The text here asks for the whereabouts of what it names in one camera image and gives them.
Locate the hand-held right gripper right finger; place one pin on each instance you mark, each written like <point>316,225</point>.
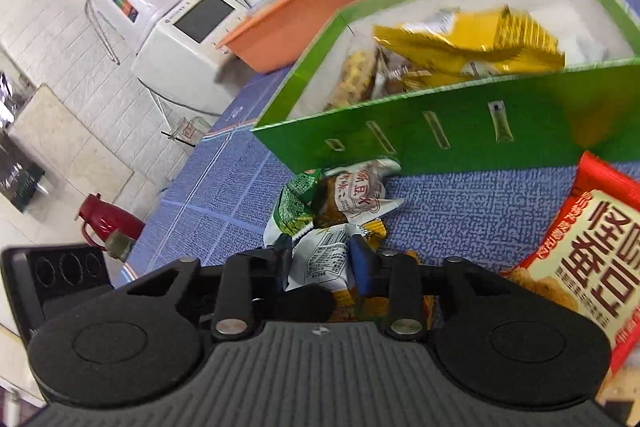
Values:
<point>362,269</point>

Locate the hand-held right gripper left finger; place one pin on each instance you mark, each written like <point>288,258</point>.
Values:
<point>285,257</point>

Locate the white packet green trim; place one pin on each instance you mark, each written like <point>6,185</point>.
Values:
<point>322,262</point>

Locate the green cardboard box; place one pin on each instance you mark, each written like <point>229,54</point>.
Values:
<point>450,132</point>

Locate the clear packet yellow chips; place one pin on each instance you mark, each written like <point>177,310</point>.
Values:
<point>357,77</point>

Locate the clear packet brown bread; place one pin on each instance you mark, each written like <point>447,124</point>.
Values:
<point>400,74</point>

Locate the golden yellow packet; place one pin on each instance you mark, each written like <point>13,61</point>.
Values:
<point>470,44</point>

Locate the olive green cup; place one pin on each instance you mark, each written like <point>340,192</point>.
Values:
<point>120,244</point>

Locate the red thermos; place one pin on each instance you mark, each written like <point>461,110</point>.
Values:
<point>107,219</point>

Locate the white brown bean packet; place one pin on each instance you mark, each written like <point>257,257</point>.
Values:
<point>355,189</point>

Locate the black shiny bag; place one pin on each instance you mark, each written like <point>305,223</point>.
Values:
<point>20,177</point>

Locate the blue checked tablecloth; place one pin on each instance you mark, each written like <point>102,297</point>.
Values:
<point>450,217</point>

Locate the beige board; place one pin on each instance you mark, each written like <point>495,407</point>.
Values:
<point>70,147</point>

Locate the red fried bean packet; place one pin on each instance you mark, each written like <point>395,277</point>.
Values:
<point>590,257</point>

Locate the orange plastic basin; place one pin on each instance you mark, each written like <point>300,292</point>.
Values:
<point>300,27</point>

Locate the white appliance with screen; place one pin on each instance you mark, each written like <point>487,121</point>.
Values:
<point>165,57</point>

